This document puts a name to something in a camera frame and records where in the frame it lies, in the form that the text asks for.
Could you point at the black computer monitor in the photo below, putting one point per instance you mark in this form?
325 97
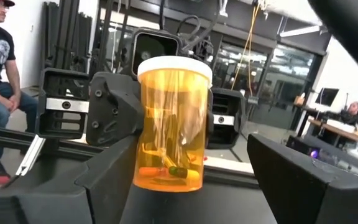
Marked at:
326 97

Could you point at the large orange pill bottle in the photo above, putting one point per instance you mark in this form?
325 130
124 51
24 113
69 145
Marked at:
172 124

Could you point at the wooden desk metal legs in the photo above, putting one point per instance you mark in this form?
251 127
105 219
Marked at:
340 132

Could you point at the ceiling light tube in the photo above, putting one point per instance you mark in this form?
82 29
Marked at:
300 31

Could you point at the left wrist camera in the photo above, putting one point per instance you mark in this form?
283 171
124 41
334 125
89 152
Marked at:
154 46

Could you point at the silver aluminium strut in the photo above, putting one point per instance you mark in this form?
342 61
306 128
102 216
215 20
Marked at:
31 155

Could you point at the black aluminium extrusion bundle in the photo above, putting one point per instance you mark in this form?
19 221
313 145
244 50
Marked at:
67 37

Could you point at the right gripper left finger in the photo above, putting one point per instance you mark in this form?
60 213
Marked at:
57 205

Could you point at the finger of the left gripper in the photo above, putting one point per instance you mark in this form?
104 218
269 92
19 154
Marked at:
113 109
211 118

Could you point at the black computer tower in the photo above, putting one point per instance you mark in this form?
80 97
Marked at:
303 149

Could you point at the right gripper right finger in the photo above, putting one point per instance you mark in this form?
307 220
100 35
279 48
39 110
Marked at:
306 202

